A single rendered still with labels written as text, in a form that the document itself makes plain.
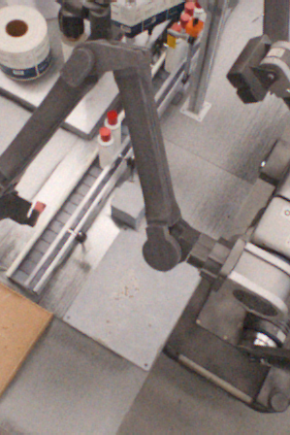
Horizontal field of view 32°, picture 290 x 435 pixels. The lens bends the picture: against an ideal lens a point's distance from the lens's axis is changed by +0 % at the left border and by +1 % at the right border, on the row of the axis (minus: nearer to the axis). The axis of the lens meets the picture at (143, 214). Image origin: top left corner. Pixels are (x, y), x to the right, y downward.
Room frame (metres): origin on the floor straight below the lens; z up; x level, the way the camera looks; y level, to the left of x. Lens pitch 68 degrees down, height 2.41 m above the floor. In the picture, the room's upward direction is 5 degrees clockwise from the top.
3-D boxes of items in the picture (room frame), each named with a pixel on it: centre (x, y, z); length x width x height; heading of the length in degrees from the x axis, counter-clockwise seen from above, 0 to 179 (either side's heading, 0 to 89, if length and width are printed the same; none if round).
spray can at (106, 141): (0.81, 0.13, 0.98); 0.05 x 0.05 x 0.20
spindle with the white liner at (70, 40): (1.17, 0.28, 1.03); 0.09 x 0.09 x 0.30
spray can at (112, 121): (0.87, 0.12, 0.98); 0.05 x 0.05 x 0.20
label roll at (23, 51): (1.21, 0.48, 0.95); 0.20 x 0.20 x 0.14
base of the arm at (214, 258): (0.32, -0.14, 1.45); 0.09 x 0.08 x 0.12; 154
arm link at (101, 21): (0.97, 0.16, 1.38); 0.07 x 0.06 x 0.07; 64
